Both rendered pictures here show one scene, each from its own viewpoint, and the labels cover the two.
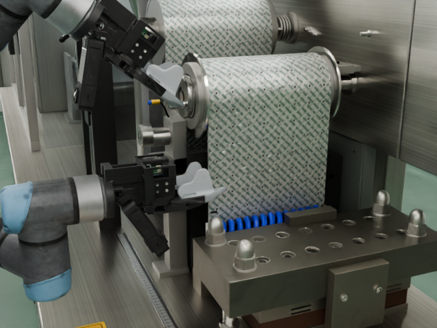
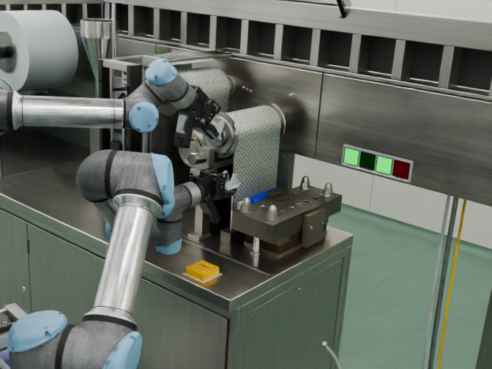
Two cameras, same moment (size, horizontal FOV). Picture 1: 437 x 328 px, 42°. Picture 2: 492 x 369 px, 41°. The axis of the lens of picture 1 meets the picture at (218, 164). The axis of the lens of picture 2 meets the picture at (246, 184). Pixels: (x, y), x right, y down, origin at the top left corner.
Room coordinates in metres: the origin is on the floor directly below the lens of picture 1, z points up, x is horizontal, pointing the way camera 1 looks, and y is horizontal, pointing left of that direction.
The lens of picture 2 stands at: (-0.80, 0.97, 1.77)
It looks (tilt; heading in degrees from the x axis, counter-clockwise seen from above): 19 degrees down; 330
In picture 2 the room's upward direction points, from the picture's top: 4 degrees clockwise
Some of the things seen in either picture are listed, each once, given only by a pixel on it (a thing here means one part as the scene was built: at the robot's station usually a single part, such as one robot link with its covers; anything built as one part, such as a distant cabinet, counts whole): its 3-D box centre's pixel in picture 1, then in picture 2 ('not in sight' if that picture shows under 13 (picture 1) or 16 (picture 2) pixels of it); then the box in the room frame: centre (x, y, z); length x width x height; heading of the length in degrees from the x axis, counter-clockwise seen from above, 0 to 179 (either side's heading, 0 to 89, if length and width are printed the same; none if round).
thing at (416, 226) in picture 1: (416, 220); (328, 189); (0.89, -0.34, 1.05); 0.04 x 0.04 x 0.04
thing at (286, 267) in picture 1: (319, 253); (289, 211); (0.87, -0.17, 1.00); 0.40 x 0.16 x 0.06; 112
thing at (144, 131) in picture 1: (145, 135); (193, 158); (0.98, 0.13, 1.18); 0.04 x 0.02 x 0.04; 22
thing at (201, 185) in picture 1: (203, 184); (233, 181); (0.90, 0.03, 1.11); 0.09 x 0.03 x 0.06; 111
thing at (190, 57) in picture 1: (193, 95); (220, 134); (0.98, 0.04, 1.25); 0.15 x 0.01 x 0.15; 22
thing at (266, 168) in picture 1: (269, 172); (255, 172); (0.97, -0.09, 1.11); 0.23 x 0.01 x 0.18; 112
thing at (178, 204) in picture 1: (177, 201); (225, 192); (0.88, 0.07, 1.09); 0.09 x 0.05 x 0.02; 111
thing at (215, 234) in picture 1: (215, 230); (246, 204); (0.85, 0.00, 1.05); 0.04 x 0.04 x 0.04
